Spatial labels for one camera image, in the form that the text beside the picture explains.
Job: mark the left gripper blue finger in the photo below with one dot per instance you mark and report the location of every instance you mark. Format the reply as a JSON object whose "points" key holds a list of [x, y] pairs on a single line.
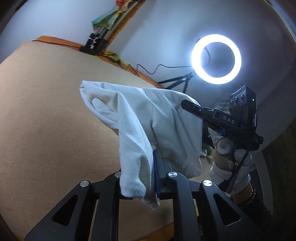
{"points": [[161, 168]]}

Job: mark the white t-shirt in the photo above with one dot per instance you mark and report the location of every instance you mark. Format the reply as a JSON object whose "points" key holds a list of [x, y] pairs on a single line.
{"points": [[146, 119]]}

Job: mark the right forearm black sleeve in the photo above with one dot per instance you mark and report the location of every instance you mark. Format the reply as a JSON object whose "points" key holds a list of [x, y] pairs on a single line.
{"points": [[262, 221]]}

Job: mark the stack of folded clothes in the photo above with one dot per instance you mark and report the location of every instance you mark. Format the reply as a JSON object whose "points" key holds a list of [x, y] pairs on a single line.
{"points": [[207, 143]]}

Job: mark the right gloved hand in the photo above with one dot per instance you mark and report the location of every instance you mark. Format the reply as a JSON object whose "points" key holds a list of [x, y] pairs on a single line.
{"points": [[223, 165]]}

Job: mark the orange floral bed sheet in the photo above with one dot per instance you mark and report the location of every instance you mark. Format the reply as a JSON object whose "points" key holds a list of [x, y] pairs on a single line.
{"points": [[165, 233]]}

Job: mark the black mini tripod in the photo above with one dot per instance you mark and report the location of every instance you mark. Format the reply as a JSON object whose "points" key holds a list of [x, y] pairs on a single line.
{"points": [[178, 81]]}

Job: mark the folded camera tripod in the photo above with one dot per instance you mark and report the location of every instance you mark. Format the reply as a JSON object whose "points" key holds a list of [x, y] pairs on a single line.
{"points": [[101, 37]]}

